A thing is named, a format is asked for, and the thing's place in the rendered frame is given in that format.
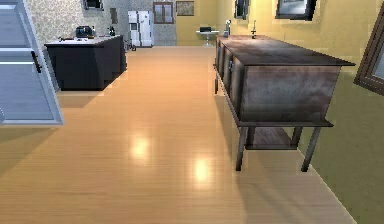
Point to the brown framed window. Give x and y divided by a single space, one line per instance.
163 12

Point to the grey room door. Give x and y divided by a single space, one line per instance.
23 83

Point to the large dark framed picture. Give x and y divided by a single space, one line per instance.
295 8

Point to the grey wall panel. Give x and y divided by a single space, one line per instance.
114 15

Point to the white round table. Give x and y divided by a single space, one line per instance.
207 34

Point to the black kitchen counter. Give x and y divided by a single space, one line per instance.
86 61

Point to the brown framed wall picture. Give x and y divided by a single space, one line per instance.
371 56

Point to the dark wall cabinet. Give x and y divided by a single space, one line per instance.
93 4

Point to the white fridge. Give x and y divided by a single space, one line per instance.
141 28

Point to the black toaster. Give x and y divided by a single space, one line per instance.
83 31

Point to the grey vase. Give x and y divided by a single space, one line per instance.
227 28

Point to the black laptop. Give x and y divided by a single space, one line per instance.
205 29

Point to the dark brown sideboard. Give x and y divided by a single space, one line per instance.
276 76

